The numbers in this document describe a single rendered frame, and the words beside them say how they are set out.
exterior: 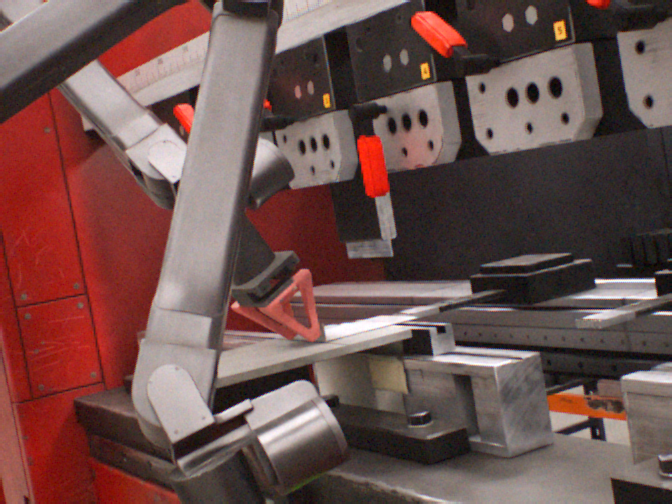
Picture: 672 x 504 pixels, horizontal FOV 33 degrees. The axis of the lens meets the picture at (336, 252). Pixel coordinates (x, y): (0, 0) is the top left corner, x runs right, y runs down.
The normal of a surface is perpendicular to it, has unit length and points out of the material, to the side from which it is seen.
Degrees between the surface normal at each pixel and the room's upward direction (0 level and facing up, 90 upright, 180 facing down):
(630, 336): 90
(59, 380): 90
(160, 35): 90
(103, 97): 60
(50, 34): 68
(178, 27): 90
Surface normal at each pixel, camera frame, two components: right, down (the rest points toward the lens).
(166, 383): 0.08, -0.39
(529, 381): 0.49, -0.03
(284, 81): -0.86, 0.18
